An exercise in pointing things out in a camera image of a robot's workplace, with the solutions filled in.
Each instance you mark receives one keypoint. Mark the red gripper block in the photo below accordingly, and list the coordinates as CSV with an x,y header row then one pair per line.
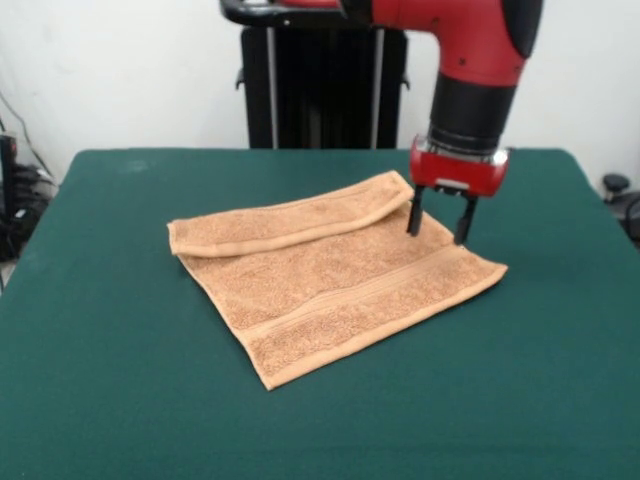
x,y
457,172

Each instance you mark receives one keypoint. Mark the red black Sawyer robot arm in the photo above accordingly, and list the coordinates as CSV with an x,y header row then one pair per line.
x,y
475,75

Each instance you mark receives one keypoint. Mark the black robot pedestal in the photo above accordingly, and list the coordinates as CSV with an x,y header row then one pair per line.
x,y
325,90

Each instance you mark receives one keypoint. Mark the dark green table cloth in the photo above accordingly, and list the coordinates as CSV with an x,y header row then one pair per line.
x,y
150,350

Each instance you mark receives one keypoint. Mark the black office chair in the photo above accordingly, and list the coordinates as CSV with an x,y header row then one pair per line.
x,y
625,200

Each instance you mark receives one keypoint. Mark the black electronics box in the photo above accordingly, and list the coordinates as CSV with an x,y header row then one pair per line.
x,y
7,165

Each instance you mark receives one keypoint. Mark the tan terry towel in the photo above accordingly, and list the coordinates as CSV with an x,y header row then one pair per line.
x,y
325,285

